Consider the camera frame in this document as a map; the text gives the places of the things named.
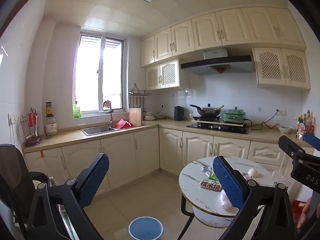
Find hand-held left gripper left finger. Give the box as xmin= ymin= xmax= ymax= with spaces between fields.
xmin=26 ymin=153 xmax=110 ymax=240

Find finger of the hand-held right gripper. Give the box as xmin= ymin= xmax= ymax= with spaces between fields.
xmin=278 ymin=135 xmax=316 ymax=165
xmin=303 ymin=132 xmax=320 ymax=152

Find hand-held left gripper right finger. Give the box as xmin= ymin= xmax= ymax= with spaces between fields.
xmin=212 ymin=156 xmax=299 ymax=240

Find white tissue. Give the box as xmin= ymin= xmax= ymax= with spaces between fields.
xmin=219 ymin=190 xmax=238 ymax=210

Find red white snack wrapper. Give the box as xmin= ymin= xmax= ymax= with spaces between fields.
xmin=199 ymin=179 xmax=223 ymax=193

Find blue plastic bucket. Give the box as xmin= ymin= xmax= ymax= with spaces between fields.
xmin=128 ymin=216 xmax=164 ymax=240

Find person's right hand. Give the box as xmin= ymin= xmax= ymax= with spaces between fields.
xmin=297 ymin=197 xmax=313 ymax=228

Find cluster of condiment bottles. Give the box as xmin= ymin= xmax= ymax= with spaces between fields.
xmin=296 ymin=110 xmax=315 ymax=139

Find clear plastic bag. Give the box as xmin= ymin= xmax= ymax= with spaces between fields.
xmin=272 ymin=172 xmax=297 ymax=193

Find red crate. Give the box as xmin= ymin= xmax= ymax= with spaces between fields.
xmin=291 ymin=200 xmax=309 ymax=214

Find round marble table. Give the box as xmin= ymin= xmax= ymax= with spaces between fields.
xmin=177 ymin=156 xmax=292 ymax=240

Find steel sink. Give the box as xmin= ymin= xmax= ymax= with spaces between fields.
xmin=81 ymin=126 xmax=145 ymax=136

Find black gas stove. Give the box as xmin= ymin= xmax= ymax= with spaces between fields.
xmin=186 ymin=121 xmax=249 ymax=135

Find red dish in sink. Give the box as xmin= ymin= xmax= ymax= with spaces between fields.
xmin=113 ymin=119 xmax=135 ymax=130

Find steel faucet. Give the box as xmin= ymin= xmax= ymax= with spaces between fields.
xmin=99 ymin=100 xmax=114 ymax=128

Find green electric cooker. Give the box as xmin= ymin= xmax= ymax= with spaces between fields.
xmin=222 ymin=107 xmax=247 ymax=124

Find green bottle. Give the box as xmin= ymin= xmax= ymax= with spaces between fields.
xmin=73 ymin=100 xmax=82 ymax=119

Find wooden cutting board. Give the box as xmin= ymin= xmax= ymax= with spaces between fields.
xmin=129 ymin=108 xmax=142 ymax=125

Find dark wok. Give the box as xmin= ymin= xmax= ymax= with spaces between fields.
xmin=189 ymin=103 xmax=225 ymax=117

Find wide lattice door cabinet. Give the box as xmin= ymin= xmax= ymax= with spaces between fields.
xmin=252 ymin=47 xmax=311 ymax=90

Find black mesh chair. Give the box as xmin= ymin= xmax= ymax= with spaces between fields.
xmin=0 ymin=144 xmax=58 ymax=233

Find black electric kettle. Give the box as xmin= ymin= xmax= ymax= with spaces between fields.
xmin=174 ymin=106 xmax=185 ymax=121

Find sliding window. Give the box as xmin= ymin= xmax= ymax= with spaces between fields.
xmin=74 ymin=31 xmax=125 ymax=118

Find range hood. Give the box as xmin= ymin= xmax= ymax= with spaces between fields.
xmin=180 ymin=47 xmax=253 ymax=76

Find small lattice door cabinet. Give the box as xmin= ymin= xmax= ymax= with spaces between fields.
xmin=145 ymin=59 xmax=192 ymax=91

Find wire rack with red utensils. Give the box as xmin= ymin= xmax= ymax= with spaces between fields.
xmin=20 ymin=107 xmax=40 ymax=140

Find wall utensil rack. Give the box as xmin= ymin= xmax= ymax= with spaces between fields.
xmin=128 ymin=83 xmax=152 ymax=113

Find cream upper wall cabinets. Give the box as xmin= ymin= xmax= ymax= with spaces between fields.
xmin=140 ymin=7 xmax=307 ymax=68

